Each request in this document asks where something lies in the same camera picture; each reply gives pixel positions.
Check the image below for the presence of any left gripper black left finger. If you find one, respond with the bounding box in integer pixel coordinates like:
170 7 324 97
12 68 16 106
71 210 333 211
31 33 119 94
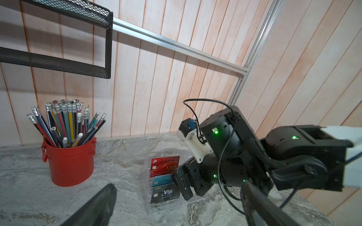
62 184 117 226

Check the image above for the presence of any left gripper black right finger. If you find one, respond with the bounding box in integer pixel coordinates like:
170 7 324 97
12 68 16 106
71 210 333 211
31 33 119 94
240 181 299 226

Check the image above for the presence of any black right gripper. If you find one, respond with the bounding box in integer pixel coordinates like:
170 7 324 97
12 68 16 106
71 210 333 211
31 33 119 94
172 105 273 201

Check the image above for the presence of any black VIP card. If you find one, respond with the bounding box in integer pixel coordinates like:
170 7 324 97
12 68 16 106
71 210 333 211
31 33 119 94
150 183 181 204

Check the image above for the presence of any teal card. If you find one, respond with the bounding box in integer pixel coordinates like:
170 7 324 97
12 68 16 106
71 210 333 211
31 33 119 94
151 174 173 187

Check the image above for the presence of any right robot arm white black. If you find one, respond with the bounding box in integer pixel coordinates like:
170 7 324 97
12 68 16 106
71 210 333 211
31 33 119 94
171 105 361 200

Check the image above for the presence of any red pencil cup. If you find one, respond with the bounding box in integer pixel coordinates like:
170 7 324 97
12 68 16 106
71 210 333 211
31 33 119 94
41 137 97 187

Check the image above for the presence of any clear acrylic tiered organizer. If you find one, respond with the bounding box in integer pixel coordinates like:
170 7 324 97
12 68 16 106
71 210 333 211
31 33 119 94
142 149 205 215

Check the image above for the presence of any bundle of pencils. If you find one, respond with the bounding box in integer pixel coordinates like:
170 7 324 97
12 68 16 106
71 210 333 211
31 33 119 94
27 99 107 149

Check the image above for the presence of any black mesh wall basket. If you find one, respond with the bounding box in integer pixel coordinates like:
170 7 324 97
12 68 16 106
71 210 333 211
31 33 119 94
0 0 114 79

